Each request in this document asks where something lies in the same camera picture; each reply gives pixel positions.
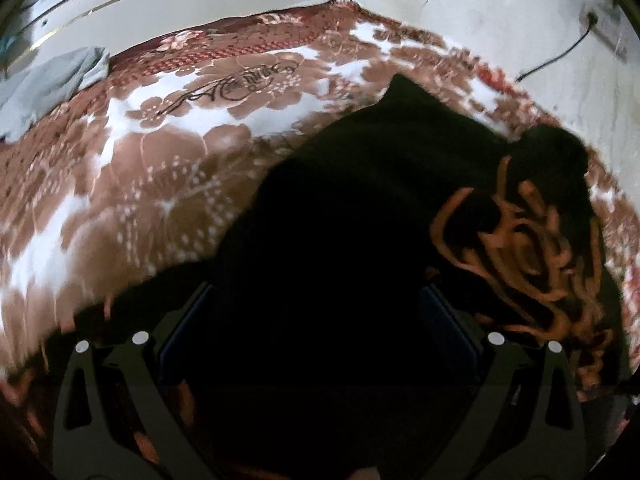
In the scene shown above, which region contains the floral brown bed blanket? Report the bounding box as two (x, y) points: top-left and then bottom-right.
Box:
(0, 0), (640, 461)

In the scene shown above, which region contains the white wall power socket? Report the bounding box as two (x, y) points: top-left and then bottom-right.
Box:
(580, 3), (627, 63)

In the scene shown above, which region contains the grey white cloth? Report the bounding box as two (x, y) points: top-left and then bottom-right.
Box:
(0, 47), (111, 143)

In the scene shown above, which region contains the black orange graffiti hoodie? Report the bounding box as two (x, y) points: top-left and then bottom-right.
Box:
(39, 72), (632, 480)

